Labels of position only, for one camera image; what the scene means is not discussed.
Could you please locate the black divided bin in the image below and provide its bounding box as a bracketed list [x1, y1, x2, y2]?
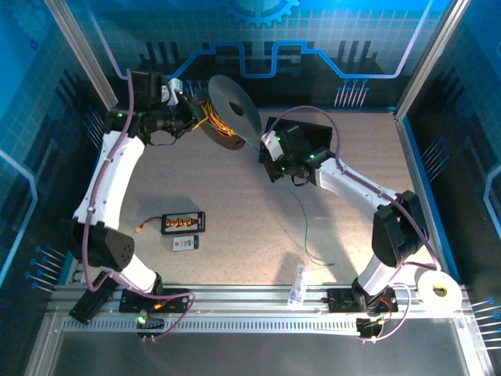
[265, 116, 334, 157]

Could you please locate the white tape roll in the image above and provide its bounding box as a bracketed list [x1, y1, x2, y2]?
[416, 269, 463, 314]

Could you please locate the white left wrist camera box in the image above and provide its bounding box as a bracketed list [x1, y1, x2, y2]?
[162, 77, 186, 107]

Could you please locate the red lead yellow connector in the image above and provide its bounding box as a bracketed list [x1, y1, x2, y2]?
[132, 219, 164, 237]

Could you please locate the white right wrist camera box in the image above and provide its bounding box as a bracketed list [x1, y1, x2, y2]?
[261, 131, 284, 162]

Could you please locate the black cable spool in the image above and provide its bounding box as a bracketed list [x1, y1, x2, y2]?
[193, 75, 262, 152]

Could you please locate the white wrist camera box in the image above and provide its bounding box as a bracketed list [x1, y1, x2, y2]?
[162, 77, 186, 107]
[261, 131, 284, 162]

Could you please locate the black connector box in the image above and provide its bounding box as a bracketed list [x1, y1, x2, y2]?
[135, 309, 165, 338]
[355, 316, 384, 341]

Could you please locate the small white black card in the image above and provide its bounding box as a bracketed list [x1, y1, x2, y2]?
[171, 234, 202, 254]

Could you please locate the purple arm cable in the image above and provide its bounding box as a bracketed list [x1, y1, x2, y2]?
[81, 69, 196, 344]
[268, 105, 442, 344]

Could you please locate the yellow cable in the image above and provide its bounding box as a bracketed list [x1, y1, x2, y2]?
[195, 99, 240, 139]

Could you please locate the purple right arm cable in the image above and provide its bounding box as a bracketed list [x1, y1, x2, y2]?
[268, 105, 442, 344]

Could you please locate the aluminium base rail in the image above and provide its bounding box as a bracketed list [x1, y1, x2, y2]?
[49, 284, 473, 316]

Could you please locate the red cable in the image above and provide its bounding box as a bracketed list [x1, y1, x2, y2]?
[195, 99, 236, 138]

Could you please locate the grey metal base plate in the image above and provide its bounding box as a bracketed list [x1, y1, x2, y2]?
[23, 313, 494, 376]

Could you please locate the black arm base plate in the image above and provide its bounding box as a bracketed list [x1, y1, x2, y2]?
[118, 287, 192, 314]
[326, 287, 400, 314]

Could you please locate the slotted metal cable duct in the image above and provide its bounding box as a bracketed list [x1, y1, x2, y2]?
[61, 317, 363, 334]

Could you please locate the clear plastic bag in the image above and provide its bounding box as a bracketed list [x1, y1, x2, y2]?
[287, 264, 309, 306]

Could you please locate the black charging board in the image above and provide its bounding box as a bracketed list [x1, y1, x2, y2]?
[160, 211, 207, 236]

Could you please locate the aluminium frame post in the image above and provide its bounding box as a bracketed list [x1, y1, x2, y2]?
[42, 0, 124, 118]
[394, 0, 473, 119]

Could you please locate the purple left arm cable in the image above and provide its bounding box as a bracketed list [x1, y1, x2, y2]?
[81, 69, 196, 344]

